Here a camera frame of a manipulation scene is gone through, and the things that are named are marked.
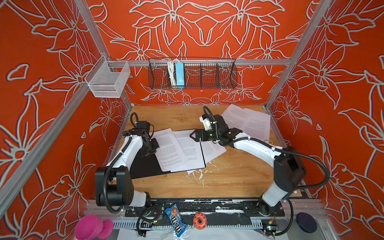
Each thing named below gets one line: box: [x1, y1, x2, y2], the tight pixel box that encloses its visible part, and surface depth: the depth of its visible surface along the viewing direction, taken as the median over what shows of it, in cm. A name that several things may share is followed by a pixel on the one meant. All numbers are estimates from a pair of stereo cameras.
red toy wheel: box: [193, 212, 208, 230], surface depth 70 cm
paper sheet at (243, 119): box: [221, 104, 258, 139], surface depth 114 cm
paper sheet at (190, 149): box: [172, 129, 206, 170], surface depth 95 cm
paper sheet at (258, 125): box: [242, 108, 271, 141], surface depth 109 cm
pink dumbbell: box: [75, 214, 114, 240], surface depth 59 cm
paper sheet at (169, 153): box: [153, 128, 189, 172], surface depth 93 cm
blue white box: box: [175, 62, 185, 86], surface depth 91 cm
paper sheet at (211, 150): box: [200, 138, 227, 165], surface depth 95 cm
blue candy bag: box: [165, 203, 187, 238], surface depth 71 cm
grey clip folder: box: [129, 128, 206, 180], surface depth 92 cm
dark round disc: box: [296, 212, 318, 233], surface depth 70 cm
